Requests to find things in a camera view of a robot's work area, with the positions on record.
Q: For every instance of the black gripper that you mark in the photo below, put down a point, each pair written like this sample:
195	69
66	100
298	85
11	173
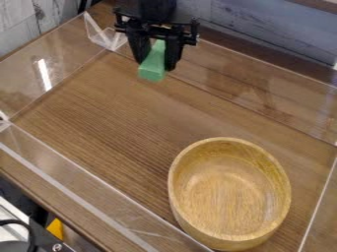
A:
156	19

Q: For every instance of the green rectangular block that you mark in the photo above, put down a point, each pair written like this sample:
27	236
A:
152	68

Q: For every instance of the brown wooden bowl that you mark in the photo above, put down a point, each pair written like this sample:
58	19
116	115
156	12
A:
229	192

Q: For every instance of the yellow black device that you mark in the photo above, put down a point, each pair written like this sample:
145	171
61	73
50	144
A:
50	237

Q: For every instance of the clear acrylic corner bracket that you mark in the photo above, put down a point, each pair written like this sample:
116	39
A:
105	37

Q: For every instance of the clear acrylic left wall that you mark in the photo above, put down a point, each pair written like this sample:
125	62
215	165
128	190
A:
41	65

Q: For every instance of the clear acrylic wall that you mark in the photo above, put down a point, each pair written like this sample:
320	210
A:
102	213
41	65
276	92

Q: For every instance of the clear acrylic back wall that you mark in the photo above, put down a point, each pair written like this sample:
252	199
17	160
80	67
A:
276	92

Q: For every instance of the clear acrylic front wall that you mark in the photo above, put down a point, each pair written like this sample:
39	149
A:
102	213

